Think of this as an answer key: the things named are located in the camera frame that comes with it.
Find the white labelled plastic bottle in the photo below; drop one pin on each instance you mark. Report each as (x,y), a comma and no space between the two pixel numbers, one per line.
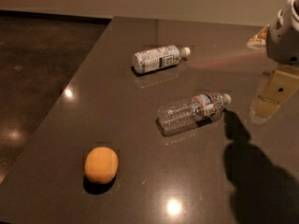
(152,60)

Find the clear plastic water bottle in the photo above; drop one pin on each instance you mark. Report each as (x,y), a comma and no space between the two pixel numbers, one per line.
(184,115)

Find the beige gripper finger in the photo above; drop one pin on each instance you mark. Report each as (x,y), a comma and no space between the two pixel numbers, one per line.
(258,41)
(275,89)

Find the orange fruit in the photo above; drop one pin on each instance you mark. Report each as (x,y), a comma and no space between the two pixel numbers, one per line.
(101,165)

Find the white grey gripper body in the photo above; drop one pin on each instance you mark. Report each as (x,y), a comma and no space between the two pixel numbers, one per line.
(284,42)

